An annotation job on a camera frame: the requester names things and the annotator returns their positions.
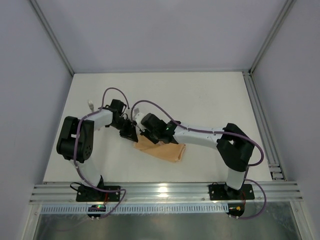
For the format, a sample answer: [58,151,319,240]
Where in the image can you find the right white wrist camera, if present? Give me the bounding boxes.
[133,112,146,132]

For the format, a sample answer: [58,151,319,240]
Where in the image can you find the silver fork pink handle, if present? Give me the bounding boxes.
[86,99,101,131]

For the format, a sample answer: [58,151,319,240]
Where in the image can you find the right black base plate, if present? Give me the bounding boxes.
[208,182,255,201]

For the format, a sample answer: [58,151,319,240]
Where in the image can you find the front aluminium rail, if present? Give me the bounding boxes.
[29,181,303,204]

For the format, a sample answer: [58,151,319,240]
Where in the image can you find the left frame post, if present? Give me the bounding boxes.
[28,0,75,77]

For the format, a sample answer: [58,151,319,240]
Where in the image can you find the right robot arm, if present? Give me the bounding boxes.
[133,113,255,199]

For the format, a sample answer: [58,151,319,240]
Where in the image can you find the right black controller board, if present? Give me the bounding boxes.
[226,203,245,220]

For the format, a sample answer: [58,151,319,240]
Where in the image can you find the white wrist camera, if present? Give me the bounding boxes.
[133,112,146,132]
[132,107,140,118]

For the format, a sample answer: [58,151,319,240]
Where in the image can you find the black controller board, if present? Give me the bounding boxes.
[87,204,106,220]
[226,203,245,220]

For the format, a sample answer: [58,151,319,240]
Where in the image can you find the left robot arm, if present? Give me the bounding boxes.
[56,99,138,193]

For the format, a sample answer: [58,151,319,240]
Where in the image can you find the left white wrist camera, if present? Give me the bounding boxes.
[132,107,140,118]

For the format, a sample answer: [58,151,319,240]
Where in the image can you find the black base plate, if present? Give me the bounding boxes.
[208,182,255,201]
[75,185,121,203]

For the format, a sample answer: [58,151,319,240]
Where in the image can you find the white slotted cable duct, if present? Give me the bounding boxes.
[40,202,228,215]

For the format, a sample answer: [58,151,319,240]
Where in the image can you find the frame post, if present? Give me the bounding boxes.
[248,0,296,75]
[28,0,75,77]

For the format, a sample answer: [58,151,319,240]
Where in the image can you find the right side aluminium rail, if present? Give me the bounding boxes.
[242,71,287,182]

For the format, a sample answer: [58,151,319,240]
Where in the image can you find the left black controller board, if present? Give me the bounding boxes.
[87,204,106,220]

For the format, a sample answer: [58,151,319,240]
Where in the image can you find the aluminium rail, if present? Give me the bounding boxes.
[242,71,287,182]
[29,181,303,204]

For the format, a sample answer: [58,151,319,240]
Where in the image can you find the right frame post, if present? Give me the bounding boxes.
[248,0,296,75]

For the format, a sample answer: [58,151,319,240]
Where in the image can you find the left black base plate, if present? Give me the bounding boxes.
[75,185,121,203]

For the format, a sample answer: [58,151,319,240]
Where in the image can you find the orange cloth napkin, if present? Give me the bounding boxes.
[133,135,186,163]

